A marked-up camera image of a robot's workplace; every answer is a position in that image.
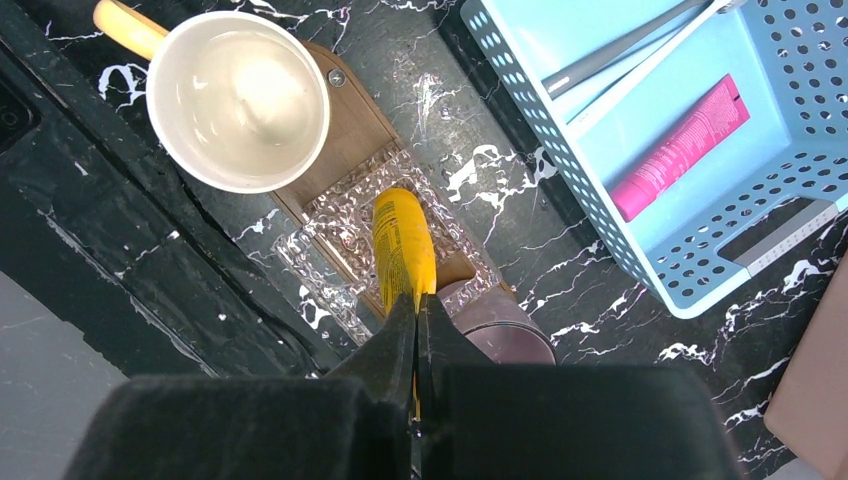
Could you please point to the purple translucent cup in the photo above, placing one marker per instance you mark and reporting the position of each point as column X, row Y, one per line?
column 495, row 323

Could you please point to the brown wooden oval tray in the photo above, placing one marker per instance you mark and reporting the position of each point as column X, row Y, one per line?
column 357, row 130

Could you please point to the light blue plastic basket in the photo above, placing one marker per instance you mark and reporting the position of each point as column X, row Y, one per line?
column 743, row 204

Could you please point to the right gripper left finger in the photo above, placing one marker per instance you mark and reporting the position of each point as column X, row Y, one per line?
column 349, row 424

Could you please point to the grey toothbrush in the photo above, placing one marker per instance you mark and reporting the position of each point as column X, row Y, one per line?
column 568, row 77

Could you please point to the cream yellow mug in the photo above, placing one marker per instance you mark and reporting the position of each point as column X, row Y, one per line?
column 234, row 99

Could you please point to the pink toothpaste tube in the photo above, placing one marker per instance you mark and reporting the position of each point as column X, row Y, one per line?
column 717, row 115

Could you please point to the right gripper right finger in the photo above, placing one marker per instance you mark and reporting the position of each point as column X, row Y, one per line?
column 528, row 421

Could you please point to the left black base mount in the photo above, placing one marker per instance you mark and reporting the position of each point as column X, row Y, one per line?
column 18, row 115

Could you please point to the clear plastic package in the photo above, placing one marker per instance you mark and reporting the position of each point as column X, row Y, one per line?
column 371, row 232

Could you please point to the yellow toothpaste tube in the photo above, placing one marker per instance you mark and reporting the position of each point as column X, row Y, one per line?
column 403, row 248

